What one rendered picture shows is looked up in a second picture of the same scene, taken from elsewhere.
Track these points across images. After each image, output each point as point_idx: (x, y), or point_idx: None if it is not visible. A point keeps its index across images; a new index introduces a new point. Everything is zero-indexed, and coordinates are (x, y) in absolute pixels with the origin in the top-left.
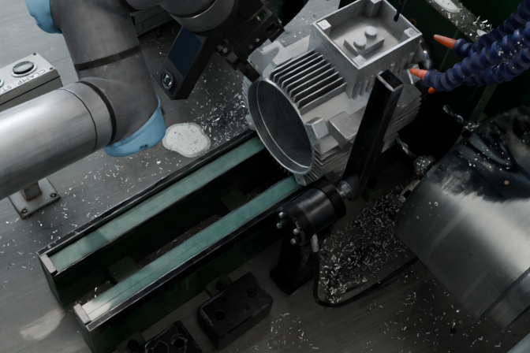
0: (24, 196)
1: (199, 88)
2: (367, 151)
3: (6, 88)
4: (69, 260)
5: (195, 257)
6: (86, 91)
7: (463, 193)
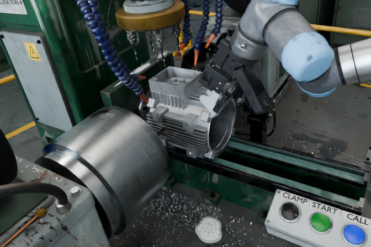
0: None
1: (165, 240)
2: None
3: (316, 205)
4: (348, 199)
5: (297, 154)
6: (342, 47)
7: None
